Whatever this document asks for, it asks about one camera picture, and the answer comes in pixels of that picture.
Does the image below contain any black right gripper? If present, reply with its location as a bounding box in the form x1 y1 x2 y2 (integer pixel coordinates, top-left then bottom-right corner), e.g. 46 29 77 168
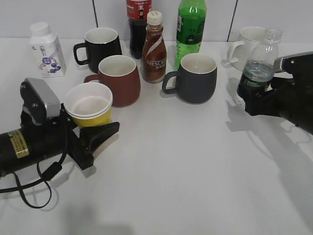
238 77 301 120

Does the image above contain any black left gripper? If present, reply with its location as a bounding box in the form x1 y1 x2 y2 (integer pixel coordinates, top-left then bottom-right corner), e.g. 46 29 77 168
20 106 120 170

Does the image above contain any yellow paper cup stack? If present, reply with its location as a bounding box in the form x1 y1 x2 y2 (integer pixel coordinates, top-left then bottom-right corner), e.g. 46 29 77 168
64 82 113 127

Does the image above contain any clear water bottle green label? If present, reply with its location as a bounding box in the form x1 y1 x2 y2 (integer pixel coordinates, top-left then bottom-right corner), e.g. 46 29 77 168
237 27 282 101

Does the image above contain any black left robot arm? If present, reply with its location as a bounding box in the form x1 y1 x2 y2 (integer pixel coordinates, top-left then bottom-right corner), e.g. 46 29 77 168
0 109 120 176

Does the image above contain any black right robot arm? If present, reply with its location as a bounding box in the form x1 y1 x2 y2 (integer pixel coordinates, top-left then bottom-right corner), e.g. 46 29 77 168
237 75 313 134

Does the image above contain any white ceramic mug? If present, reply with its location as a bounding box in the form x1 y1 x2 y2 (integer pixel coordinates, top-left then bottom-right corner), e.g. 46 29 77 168
221 26 265 71

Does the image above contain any red ceramic mug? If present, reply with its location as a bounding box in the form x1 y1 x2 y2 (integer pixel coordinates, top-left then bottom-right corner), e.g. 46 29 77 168
84 55 141 107

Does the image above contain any dark grey ceramic mug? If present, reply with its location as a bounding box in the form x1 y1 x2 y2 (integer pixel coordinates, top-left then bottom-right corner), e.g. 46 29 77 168
162 53 217 104

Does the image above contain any black ceramic mug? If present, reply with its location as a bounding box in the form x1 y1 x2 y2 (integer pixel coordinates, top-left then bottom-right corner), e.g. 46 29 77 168
73 27 122 73

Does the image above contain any Nescafe coffee bottle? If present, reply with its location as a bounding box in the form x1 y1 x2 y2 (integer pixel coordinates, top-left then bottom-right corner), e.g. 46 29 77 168
142 11 167 83

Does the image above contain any white yogurt carton bottle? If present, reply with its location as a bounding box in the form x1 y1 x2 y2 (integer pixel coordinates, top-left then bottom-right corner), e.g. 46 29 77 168
29 22 66 78

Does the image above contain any green soda bottle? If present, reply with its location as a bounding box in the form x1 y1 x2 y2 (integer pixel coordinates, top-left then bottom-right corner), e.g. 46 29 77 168
175 0 207 69

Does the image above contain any cola bottle red label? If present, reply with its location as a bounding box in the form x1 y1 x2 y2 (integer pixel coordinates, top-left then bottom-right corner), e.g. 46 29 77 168
126 0 152 59

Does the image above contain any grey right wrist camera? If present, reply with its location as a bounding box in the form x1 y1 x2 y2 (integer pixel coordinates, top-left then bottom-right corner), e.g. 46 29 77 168
273 51 313 74

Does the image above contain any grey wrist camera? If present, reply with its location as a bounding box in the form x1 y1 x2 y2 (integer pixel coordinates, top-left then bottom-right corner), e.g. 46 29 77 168
273 51 313 74
20 78 61 126

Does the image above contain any black left camera cable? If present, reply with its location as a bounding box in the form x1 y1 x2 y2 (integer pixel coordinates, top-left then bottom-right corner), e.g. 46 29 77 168
0 117 69 209

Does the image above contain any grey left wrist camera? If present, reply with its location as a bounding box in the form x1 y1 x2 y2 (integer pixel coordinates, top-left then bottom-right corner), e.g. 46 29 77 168
20 78 61 126

